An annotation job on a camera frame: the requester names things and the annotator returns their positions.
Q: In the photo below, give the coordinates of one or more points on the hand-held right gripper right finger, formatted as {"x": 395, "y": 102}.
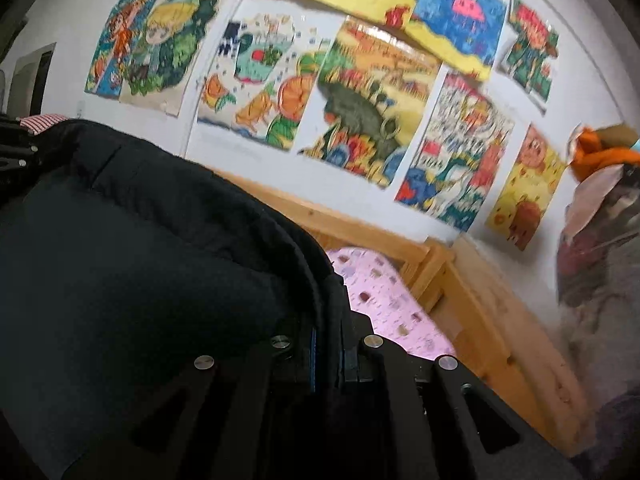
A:
{"x": 360, "y": 360}

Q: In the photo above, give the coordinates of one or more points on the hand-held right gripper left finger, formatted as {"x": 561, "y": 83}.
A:
{"x": 300, "y": 365}

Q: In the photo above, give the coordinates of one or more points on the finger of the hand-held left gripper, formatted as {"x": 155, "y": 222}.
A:
{"x": 20, "y": 152}

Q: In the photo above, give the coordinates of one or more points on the black padded jacket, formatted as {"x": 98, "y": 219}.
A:
{"x": 125, "y": 260}

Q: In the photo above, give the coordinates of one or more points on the red checked cloth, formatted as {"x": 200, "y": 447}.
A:
{"x": 42, "y": 122}

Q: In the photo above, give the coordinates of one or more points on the pink apple print bedsheet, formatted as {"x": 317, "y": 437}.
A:
{"x": 385, "y": 305}

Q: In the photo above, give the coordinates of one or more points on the brown door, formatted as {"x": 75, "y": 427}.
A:
{"x": 30, "y": 80}

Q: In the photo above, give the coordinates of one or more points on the swimming girl drawing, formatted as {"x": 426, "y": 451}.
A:
{"x": 112, "y": 50}

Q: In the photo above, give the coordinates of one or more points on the blond figure drawing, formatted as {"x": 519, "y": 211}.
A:
{"x": 170, "y": 50}

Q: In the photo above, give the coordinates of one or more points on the colourful town drawing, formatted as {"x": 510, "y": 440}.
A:
{"x": 455, "y": 155}

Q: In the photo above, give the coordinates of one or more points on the yellow chick drawing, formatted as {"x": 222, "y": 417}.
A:
{"x": 525, "y": 195}

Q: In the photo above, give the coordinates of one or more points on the orange fruit drawing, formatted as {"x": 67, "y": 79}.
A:
{"x": 260, "y": 80}

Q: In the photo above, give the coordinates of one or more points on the dark green hill drawing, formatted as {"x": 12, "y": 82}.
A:
{"x": 370, "y": 105}

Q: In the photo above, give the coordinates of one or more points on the clear plastic bag of bedding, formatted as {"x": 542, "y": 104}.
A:
{"x": 600, "y": 270}

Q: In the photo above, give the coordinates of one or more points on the orange cloth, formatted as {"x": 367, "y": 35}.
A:
{"x": 600, "y": 157}

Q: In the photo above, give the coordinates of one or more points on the pink jellyfish drawing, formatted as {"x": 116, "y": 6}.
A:
{"x": 455, "y": 20}

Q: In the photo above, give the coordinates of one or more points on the red-haired figure drawing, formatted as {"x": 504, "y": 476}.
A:
{"x": 532, "y": 50}

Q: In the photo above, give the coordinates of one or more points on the wooden bed frame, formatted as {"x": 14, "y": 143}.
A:
{"x": 480, "y": 310}

